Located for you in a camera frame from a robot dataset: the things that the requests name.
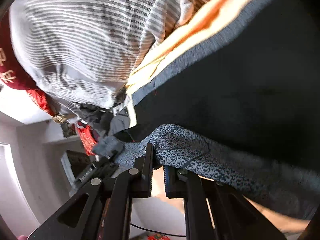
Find grey striped duvet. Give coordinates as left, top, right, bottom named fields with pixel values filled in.
left=9, top=0, right=210, bottom=108

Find dark grey jacket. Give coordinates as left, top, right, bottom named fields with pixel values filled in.
left=79, top=104, right=130, bottom=138

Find red fabric item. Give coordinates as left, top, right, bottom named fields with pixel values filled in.
left=75, top=121, right=98, bottom=156

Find peach bed sheet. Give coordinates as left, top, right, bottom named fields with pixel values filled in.
left=126, top=0, right=252, bottom=95

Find red embroidered cloth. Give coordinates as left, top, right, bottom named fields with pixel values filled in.
left=1, top=13, right=66, bottom=124

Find black pants with patterned band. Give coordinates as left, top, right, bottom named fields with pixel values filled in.
left=92, top=0, right=320, bottom=221

